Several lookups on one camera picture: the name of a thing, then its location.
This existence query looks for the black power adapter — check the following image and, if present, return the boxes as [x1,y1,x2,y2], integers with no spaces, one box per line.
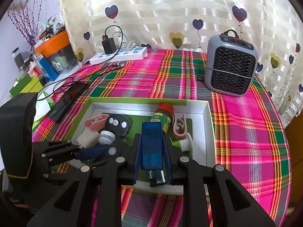
[102,37,116,55]

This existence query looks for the clear bin with orange lid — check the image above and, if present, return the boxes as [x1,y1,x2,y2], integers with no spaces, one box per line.
[33,30,80,76]

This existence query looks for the heart print curtain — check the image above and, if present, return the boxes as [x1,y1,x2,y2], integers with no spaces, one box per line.
[54,0,303,123]

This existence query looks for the glass jar with black lid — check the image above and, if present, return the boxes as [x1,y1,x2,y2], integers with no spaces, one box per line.
[11,48,24,70]

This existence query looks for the green grey round knob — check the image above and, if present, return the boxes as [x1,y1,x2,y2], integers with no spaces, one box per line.
[169,133,195,154]

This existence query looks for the black smartphone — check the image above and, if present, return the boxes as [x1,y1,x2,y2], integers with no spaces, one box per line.
[48,82,89,123]

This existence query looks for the black bear-shaped gadget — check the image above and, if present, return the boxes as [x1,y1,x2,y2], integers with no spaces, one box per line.
[105,114,130,138]

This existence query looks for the purple flower branches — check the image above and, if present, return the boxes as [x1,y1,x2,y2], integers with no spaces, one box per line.
[7,0,51,46]

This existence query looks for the white USB charger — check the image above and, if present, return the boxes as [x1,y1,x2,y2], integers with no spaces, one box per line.
[77,132,100,147]

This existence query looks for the pink green plaid tablecloth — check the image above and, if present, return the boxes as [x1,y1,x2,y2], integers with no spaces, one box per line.
[32,48,292,227]

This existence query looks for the pink white clip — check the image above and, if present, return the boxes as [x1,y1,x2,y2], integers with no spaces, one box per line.
[172,113,188,139]

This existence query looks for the dark green box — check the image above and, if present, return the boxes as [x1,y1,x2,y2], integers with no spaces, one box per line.
[9,73,31,96]

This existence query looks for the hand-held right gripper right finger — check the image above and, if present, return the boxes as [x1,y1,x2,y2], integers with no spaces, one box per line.
[162,135,276,227]

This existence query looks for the green white cardboard box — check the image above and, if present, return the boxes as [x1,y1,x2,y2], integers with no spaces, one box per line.
[51,97,216,190]

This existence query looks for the black looped adapter cable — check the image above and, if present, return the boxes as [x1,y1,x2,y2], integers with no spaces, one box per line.
[104,25,123,57]

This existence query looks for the brown bottle with red cap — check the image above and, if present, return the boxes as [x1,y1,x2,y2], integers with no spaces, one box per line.
[151,102,174,134]

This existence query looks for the assorted clutter pile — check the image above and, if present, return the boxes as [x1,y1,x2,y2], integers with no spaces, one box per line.
[35,15,67,40]

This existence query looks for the white power strip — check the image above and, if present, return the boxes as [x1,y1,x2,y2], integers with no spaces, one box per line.
[89,47,148,65]

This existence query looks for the blue white carton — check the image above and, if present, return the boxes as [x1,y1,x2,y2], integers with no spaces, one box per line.
[35,53,59,82]

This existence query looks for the grey mini space heater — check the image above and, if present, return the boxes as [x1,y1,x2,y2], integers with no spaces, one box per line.
[204,30,259,97]

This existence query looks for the blue translucent USB stick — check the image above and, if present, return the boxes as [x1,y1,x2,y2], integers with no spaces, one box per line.
[140,122,166,187]

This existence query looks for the green white tissue pack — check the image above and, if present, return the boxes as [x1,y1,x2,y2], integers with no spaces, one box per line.
[33,92,55,130]

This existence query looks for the lime green box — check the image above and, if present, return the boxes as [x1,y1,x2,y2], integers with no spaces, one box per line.
[20,75,42,94]

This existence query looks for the pink clip with grey insert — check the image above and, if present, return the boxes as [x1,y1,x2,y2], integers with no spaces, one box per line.
[84,113,109,132]

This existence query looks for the black phone cable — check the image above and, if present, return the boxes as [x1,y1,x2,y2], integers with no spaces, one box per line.
[37,61,126,100]

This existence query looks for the small white jar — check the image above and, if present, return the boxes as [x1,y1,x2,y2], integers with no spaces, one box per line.
[98,130,116,145]

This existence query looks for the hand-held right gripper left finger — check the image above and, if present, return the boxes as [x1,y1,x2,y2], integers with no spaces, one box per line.
[27,134,142,227]

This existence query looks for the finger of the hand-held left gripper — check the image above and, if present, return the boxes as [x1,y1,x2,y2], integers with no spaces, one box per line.
[42,163,83,187]
[33,141,109,165]

